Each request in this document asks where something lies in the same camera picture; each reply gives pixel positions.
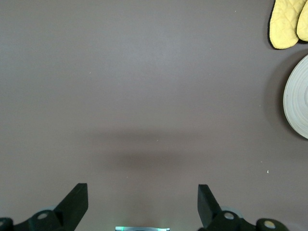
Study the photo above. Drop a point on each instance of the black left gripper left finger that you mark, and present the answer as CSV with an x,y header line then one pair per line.
x,y
57,219

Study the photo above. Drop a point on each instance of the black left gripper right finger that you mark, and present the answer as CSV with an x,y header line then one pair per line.
x,y
216,221

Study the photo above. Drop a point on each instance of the round light wooden plate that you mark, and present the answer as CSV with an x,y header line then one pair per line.
x,y
298,101

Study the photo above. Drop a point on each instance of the yellow quilted oven mitt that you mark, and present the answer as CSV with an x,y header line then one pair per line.
x,y
304,26
284,24

